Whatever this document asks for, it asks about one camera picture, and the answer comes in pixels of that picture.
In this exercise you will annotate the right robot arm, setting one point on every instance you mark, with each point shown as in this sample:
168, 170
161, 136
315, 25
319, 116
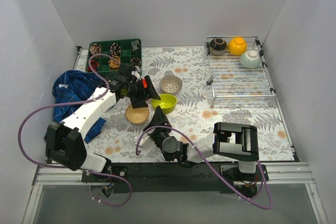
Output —
231, 140

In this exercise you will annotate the green compartment tray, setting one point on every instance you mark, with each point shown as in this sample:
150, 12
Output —
125, 57

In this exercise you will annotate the lime green bowl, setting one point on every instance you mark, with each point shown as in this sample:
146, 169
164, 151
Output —
167, 103

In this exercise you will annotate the rolled tie dark grey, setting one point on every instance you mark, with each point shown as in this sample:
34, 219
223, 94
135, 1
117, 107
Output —
135, 47

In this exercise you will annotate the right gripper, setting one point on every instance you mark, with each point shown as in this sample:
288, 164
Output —
157, 126

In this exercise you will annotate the black brown bowl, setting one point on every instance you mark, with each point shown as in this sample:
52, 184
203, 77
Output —
218, 46

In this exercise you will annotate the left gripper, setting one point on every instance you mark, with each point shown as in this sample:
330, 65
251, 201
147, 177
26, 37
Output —
140, 91

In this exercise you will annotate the rolled tie brown black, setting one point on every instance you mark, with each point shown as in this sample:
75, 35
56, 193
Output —
136, 62

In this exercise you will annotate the patterned brown white bowl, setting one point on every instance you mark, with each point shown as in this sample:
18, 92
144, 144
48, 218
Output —
171, 84

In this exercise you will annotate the rolled tie yellow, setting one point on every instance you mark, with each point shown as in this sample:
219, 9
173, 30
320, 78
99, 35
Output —
114, 63

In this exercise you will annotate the rolled tie black dotted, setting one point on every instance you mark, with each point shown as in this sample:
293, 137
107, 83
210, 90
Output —
115, 49

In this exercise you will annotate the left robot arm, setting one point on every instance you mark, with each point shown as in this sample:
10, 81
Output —
65, 140

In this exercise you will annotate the beige bowl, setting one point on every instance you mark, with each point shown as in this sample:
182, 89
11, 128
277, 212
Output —
137, 116

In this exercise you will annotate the rolled tie pink brown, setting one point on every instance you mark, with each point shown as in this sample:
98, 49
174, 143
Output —
95, 49

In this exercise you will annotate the rolled tie red black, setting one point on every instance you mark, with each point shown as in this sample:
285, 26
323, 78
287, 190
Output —
94, 66

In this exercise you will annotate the pale green bowl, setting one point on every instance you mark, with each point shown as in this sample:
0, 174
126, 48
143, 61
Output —
250, 59

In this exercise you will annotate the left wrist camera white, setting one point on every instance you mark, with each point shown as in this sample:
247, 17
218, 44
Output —
136, 74

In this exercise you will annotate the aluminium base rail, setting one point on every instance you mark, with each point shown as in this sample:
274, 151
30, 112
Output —
277, 173

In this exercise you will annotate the floral table mat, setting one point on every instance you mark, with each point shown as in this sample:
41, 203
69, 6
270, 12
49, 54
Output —
195, 117

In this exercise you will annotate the yellow orange bowl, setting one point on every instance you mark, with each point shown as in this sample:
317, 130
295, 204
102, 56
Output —
237, 46

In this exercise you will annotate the metal dish rack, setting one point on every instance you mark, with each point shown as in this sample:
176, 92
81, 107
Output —
230, 81

